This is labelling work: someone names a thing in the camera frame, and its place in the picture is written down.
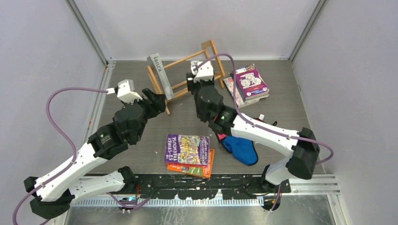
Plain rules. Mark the red grey cloth bib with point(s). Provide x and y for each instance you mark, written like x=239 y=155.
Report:
x=221 y=137

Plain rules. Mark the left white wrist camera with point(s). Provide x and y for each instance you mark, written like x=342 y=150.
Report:
x=125 y=91

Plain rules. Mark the purple 52-Storey Treehouse book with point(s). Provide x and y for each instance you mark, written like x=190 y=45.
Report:
x=191 y=150

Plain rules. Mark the slotted cable duct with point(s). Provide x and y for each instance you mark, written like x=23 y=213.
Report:
x=218 y=201

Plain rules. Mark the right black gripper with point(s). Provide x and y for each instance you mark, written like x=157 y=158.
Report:
x=191 y=84

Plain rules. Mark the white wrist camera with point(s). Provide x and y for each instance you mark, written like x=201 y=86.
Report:
x=125 y=91
x=202 y=73

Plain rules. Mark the orange 78-Storey Treehouse book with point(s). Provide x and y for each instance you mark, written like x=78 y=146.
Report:
x=204 y=172

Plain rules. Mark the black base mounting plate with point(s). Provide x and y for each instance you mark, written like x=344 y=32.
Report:
x=169 y=186

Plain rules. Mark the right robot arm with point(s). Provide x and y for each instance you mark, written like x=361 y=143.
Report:
x=300 y=148

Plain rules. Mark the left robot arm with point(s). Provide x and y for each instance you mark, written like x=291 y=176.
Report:
x=54 y=193

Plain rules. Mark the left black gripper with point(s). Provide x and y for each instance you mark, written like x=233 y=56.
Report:
x=156 y=101

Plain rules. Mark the purple illustrated book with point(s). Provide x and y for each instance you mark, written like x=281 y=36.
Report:
x=250 y=83

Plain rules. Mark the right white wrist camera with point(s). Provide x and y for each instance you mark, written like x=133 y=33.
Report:
x=202 y=73

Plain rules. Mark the grey Iantra book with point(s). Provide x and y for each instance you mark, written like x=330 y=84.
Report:
x=157 y=66

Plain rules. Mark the blue oven mitt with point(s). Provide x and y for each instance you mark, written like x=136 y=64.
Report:
x=242 y=150

